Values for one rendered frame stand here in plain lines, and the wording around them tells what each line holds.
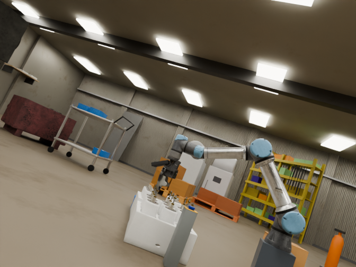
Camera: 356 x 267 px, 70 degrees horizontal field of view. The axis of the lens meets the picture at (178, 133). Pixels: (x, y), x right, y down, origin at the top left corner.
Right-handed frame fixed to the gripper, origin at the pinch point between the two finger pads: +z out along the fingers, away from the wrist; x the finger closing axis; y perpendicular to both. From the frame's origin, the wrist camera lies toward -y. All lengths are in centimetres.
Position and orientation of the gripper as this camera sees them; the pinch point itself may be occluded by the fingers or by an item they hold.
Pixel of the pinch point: (158, 187)
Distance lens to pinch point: 159.5
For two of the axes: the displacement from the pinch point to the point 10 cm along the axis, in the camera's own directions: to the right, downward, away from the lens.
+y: 8.8, 3.1, -3.5
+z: -3.8, 9.1, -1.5
